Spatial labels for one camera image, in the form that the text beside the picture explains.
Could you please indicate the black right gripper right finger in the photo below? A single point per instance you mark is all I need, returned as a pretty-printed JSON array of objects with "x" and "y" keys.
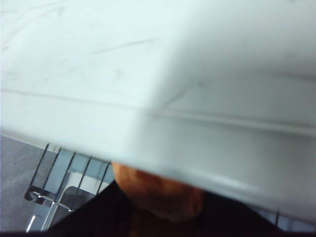
[{"x": 229, "y": 217}]

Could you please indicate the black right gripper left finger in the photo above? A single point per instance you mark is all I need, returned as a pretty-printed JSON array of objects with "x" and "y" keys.
[{"x": 103, "y": 214}]

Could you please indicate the golden brown bread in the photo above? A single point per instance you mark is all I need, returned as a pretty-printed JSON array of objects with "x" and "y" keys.
[{"x": 158, "y": 190}]

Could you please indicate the cream Toshiba toaster oven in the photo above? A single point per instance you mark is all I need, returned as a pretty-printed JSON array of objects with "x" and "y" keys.
[{"x": 148, "y": 74}]

